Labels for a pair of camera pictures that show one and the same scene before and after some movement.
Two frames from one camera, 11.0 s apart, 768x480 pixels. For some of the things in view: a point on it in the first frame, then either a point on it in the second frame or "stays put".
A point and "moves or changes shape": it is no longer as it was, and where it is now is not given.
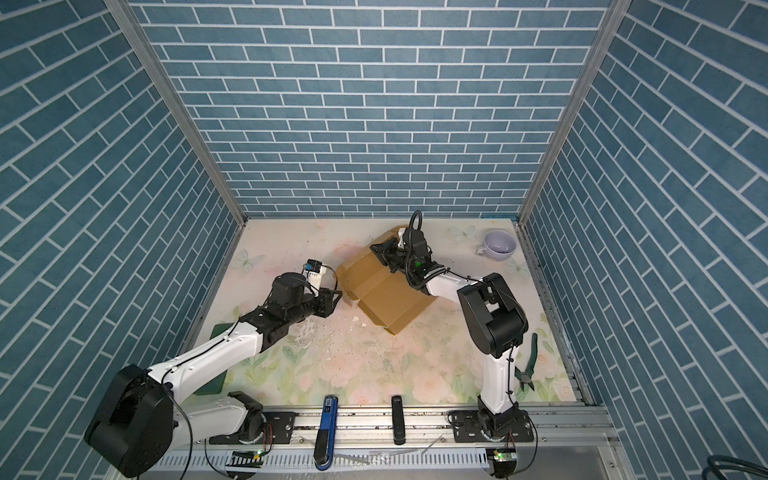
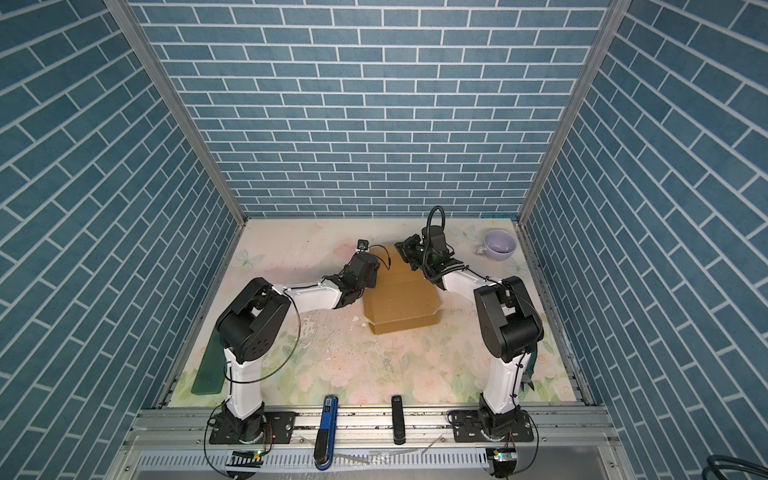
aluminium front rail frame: [572, 443] stays put
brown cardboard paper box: [388, 299] moves or changes shape
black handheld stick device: [399, 430] stays put
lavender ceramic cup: [499, 245] stays put
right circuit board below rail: [504, 461] stays put
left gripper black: [326, 303] to [372, 281]
